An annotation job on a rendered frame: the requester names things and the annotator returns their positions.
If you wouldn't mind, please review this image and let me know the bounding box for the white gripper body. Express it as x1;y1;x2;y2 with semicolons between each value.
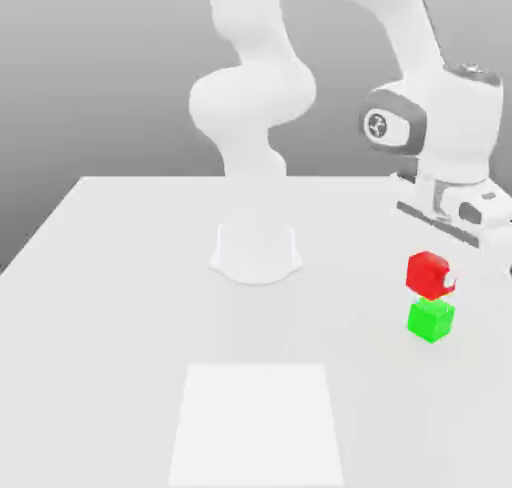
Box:
388;193;512;282

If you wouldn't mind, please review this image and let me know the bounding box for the small red cube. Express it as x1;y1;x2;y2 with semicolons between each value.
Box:
405;250;458;302

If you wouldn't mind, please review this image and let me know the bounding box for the small green cube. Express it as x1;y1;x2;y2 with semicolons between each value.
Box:
406;297;457;345

